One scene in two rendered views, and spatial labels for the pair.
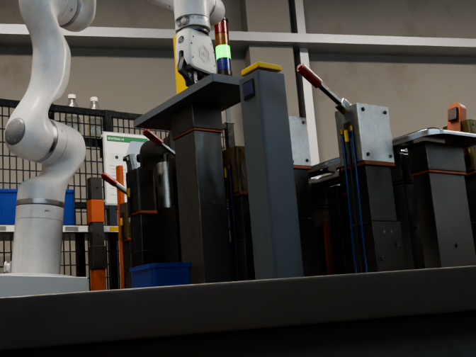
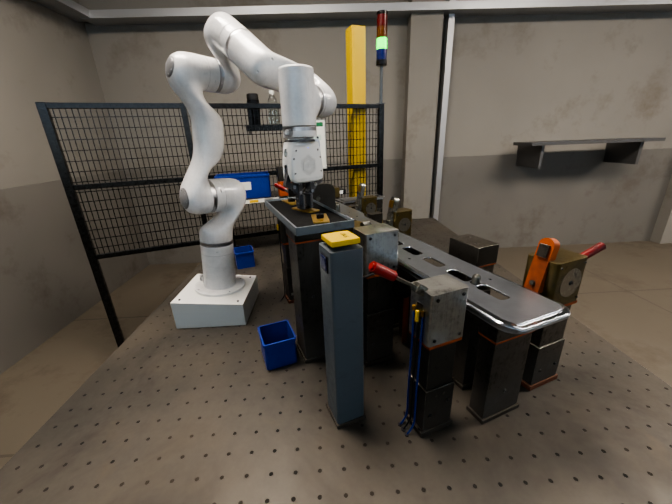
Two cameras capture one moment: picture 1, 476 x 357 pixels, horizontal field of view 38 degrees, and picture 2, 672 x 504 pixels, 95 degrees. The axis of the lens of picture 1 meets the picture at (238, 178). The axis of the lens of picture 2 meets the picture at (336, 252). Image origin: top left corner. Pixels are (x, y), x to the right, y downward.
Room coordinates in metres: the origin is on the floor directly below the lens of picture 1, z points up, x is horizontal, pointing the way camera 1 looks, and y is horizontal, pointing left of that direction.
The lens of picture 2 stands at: (0.77, -0.19, 1.34)
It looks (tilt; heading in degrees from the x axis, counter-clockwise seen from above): 20 degrees down; 14
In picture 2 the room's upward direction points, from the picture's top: 2 degrees counter-clockwise
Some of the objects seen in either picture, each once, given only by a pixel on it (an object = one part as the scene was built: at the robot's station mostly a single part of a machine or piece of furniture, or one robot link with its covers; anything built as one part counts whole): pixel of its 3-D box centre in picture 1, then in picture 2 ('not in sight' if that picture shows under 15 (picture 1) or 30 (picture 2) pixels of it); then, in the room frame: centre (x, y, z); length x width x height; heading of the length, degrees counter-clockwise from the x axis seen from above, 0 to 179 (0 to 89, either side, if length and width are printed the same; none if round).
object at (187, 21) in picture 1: (192, 27); (299, 133); (1.55, 0.08, 1.35); 0.09 x 0.08 x 0.03; 145
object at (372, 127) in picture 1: (366, 197); (427, 360); (1.34, -0.25, 0.88); 0.12 x 0.07 x 0.36; 125
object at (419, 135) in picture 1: (264, 195); (374, 231); (1.92, -0.07, 1.00); 1.38 x 0.22 x 0.02; 35
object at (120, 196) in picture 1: (122, 238); not in sight; (2.30, 0.40, 0.95); 0.03 x 0.01 x 0.50; 35
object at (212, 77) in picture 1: (195, 105); (302, 211); (1.55, 0.09, 1.16); 0.37 x 0.14 x 0.02; 35
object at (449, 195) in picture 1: (444, 212); (501, 360); (1.42, -0.42, 0.84); 0.12 x 0.05 x 0.29; 125
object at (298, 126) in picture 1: (283, 207); (370, 298); (1.56, -0.10, 0.90); 0.13 x 0.08 x 0.41; 125
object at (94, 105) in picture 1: (94, 120); not in sight; (2.83, 0.59, 1.53); 0.07 x 0.07 x 0.20
